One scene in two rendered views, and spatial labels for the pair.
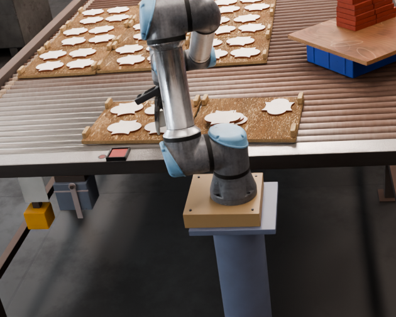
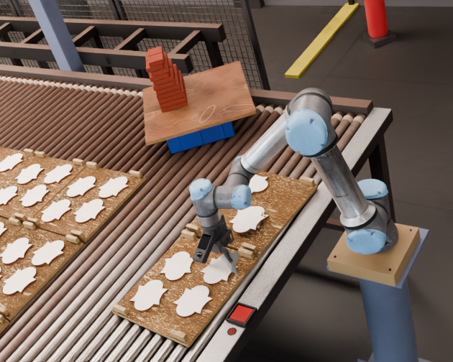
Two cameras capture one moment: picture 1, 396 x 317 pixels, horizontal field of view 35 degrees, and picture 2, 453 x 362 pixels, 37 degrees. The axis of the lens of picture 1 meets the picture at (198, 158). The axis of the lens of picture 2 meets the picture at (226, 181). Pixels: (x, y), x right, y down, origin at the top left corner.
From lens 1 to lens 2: 2.04 m
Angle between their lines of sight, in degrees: 50
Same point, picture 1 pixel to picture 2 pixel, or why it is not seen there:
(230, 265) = (402, 294)
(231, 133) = (376, 184)
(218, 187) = not seen: hidden behind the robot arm
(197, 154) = (383, 216)
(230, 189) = (392, 230)
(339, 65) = (215, 133)
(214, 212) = (401, 254)
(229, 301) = (402, 328)
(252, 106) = not seen: hidden behind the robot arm
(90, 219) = not seen: outside the picture
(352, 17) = (180, 95)
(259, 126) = (277, 201)
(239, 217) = (413, 243)
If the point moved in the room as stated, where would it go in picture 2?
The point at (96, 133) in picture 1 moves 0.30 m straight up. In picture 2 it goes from (181, 328) to (152, 264)
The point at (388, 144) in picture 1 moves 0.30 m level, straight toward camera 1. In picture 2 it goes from (359, 141) to (428, 156)
